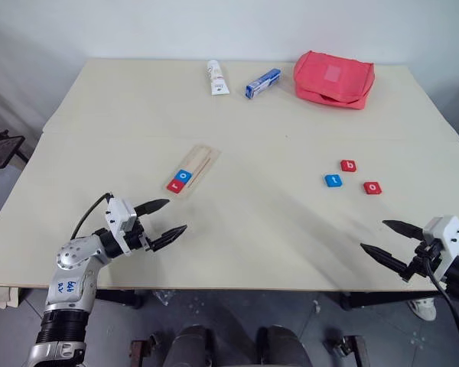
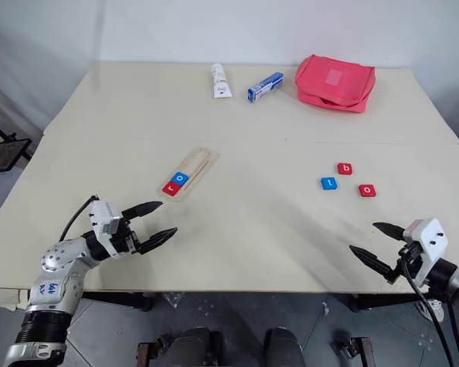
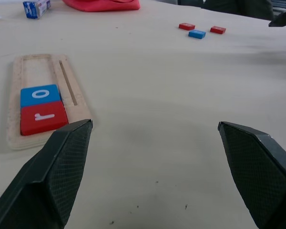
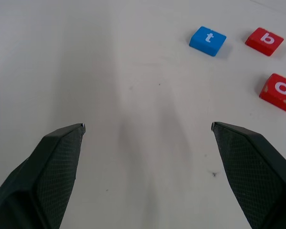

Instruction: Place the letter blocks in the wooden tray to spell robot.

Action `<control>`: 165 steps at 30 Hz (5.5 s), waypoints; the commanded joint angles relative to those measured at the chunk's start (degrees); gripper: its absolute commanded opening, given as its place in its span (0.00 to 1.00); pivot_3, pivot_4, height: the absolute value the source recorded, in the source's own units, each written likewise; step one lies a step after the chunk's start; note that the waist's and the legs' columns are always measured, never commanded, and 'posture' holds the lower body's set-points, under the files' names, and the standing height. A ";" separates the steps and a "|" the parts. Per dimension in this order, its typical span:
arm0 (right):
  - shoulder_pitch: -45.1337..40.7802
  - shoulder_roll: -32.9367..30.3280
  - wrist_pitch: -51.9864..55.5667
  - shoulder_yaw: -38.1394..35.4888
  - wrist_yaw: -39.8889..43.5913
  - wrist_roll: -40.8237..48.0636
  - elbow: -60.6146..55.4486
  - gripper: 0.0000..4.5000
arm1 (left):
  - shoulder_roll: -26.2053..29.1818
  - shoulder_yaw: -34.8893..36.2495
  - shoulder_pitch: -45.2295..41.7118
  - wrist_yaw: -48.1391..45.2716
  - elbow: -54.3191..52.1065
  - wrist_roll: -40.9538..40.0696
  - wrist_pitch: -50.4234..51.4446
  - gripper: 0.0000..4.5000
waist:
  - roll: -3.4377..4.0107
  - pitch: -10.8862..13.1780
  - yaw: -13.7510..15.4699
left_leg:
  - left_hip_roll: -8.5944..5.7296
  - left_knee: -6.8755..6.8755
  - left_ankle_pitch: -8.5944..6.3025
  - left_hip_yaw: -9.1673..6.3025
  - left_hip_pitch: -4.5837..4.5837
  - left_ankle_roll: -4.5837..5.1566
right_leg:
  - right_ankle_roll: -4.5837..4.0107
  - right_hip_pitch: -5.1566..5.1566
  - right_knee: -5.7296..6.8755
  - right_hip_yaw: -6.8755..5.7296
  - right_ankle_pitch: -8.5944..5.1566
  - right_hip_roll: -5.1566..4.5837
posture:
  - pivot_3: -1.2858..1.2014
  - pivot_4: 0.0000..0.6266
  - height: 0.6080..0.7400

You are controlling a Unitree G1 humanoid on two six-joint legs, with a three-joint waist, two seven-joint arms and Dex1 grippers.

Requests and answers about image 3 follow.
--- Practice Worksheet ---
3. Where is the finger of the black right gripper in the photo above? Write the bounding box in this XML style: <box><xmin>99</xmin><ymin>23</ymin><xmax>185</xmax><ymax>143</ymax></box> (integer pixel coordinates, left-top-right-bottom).
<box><xmin>268</xmin><ymin>7</ymin><xmax>286</xmax><ymax>27</ymax></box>

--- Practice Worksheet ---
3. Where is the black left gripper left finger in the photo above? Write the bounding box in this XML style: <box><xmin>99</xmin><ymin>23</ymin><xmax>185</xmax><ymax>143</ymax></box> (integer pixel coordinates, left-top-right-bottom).
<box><xmin>0</xmin><ymin>119</ymin><xmax>93</xmax><ymax>229</ymax></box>

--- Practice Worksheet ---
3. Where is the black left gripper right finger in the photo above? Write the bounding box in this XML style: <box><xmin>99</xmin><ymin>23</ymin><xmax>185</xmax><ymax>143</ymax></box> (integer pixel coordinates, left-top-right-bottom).
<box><xmin>218</xmin><ymin>121</ymin><xmax>286</xmax><ymax>229</ymax></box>

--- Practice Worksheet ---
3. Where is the red letter tile r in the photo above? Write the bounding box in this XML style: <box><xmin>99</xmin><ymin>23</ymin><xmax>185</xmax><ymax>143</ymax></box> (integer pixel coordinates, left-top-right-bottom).
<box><xmin>20</xmin><ymin>101</ymin><xmax>69</xmax><ymax>136</ymax></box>

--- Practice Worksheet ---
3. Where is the blue letter block o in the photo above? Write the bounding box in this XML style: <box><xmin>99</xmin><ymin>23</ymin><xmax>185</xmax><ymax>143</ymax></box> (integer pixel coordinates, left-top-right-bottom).
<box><xmin>20</xmin><ymin>83</ymin><xmax>62</xmax><ymax>108</ymax></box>

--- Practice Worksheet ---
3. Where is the wooden tile holder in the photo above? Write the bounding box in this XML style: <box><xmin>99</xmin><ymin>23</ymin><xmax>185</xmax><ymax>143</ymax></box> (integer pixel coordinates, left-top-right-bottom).
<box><xmin>6</xmin><ymin>53</ymin><xmax>93</xmax><ymax>151</ymax></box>

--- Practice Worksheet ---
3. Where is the blue white carton box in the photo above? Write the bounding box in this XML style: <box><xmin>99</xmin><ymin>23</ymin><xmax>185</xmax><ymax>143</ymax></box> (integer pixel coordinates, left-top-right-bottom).
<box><xmin>22</xmin><ymin>0</ymin><xmax>52</xmax><ymax>20</ymax></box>

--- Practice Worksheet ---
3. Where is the red fabric pouch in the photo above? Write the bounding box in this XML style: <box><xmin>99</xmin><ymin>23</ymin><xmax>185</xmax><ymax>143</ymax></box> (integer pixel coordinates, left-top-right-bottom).
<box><xmin>61</xmin><ymin>0</ymin><xmax>141</xmax><ymax>12</ymax></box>

